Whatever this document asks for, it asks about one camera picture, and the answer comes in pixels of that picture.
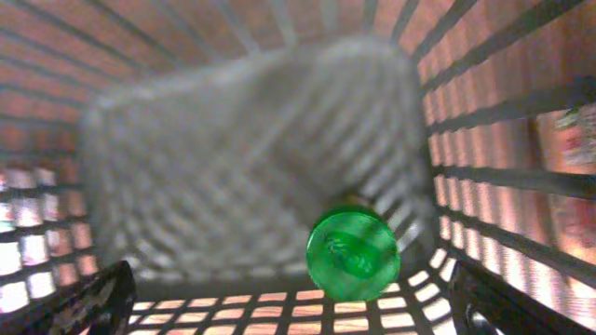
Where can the green bottle with label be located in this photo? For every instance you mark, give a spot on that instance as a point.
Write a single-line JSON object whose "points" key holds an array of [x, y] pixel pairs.
{"points": [[351, 252]]}

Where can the grey plastic basket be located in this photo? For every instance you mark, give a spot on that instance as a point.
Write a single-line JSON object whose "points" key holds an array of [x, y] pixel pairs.
{"points": [[200, 140]]}

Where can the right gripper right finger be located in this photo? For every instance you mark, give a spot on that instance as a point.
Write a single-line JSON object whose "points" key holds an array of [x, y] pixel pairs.
{"points": [[483, 303]]}

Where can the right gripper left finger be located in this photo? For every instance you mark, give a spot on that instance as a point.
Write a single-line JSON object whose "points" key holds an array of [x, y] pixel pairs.
{"points": [[100, 304]]}

